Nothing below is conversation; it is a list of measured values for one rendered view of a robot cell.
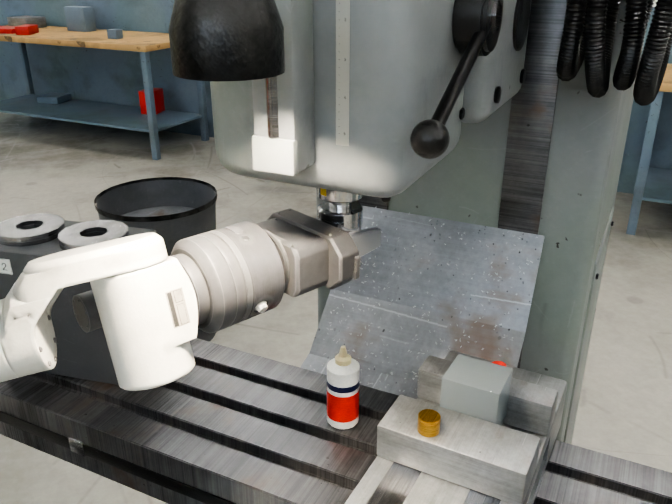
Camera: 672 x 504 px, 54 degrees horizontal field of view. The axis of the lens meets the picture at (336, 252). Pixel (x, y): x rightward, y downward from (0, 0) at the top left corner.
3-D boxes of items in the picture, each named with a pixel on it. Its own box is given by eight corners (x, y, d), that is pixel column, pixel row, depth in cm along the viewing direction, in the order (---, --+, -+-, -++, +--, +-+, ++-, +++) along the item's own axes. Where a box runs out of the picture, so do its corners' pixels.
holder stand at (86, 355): (128, 388, 91) (108, 254, 82) (-8, 365, 96) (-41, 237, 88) (170, 342, 101) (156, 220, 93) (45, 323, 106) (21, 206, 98)
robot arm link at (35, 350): (159, 236, 52) (-21, 277, 50) (187, 343, 54) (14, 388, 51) (163, 227, 58) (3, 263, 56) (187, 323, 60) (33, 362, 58)
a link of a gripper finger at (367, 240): (375, 249, 71) (332, 265, 67) (376, 221, 70) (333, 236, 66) (386, 254, 70) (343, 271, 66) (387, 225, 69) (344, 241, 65)
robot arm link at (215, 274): (235, 229, 57) (109, 267, 50) (263, 347, 59) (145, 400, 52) (173, 231, 65) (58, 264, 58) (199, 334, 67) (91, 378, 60)
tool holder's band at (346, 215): (339, 226, 66) (339, 217, 66) (308, 214, 69) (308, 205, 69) (372, 214, 69) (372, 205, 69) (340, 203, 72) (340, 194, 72)
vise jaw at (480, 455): (521, 508, 62) (526, 475, 60) (375, 456, 68) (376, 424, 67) (536, 468, 67) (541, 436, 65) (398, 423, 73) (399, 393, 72)
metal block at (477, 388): (493, 442, 68) (499, 394, 66) (438, 425, 71) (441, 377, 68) (507, 414, 72) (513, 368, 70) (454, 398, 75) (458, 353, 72)
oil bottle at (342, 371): (350, 434, 82) (351, 358, 78) (321, 424, 84) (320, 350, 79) (363, 415, 85) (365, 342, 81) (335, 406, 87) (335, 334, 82)
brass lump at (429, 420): (435, 440, 65) (436, 425, 64) (413, 433, 66) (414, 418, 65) (442, 427, 66) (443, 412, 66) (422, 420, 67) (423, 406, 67)
